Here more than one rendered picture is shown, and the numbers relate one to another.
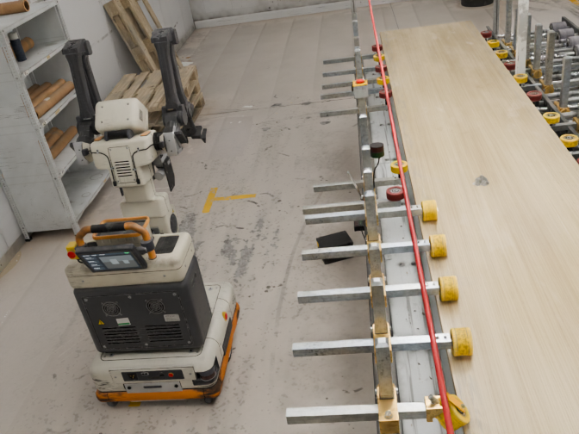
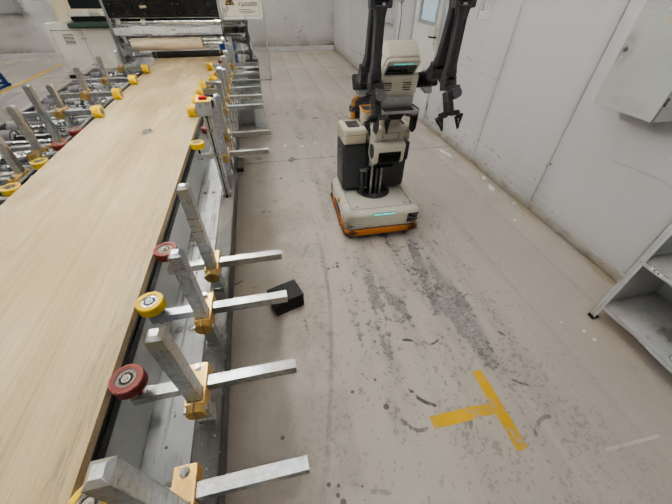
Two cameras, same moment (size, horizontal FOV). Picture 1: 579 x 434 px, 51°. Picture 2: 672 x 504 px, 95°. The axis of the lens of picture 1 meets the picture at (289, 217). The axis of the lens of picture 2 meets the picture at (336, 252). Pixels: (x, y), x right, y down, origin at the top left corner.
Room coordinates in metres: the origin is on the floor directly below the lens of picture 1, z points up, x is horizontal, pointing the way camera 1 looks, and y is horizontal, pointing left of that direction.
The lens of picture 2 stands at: (4.55, -0.44, 1.65)
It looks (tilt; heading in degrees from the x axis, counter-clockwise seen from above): 42 degrees down; 158
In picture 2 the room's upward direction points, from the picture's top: 1 degrees clockwise
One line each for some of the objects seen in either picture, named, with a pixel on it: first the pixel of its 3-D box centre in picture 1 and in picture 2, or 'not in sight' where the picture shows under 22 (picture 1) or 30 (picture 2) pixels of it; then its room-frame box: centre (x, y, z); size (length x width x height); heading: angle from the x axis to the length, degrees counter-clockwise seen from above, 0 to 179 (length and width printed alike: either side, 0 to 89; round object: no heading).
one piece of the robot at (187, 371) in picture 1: (152, 374); not in sight; (2.15, 0.76, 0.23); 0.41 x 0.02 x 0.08; 80
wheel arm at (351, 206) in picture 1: (351, 207); (239, 134); (2.34, -0.28, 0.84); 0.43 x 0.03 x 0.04; 81
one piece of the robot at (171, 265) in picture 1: (142, 283); (372, 151); (2.39, 0.74, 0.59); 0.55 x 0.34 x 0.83; 80
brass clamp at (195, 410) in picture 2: not in sight; (198, 390); (4.07, -0.64, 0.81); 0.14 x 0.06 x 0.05; 171
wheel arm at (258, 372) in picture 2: (352, 83); (218, 380); (4.06, -0.59, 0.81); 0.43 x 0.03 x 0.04; 81
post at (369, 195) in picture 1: (374, 247); (226, 102); (1.87, -0.29, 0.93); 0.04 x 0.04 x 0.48; 81
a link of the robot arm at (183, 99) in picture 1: (174, 75); (377, 45); (2.90, 0.43, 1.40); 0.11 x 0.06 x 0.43; 81
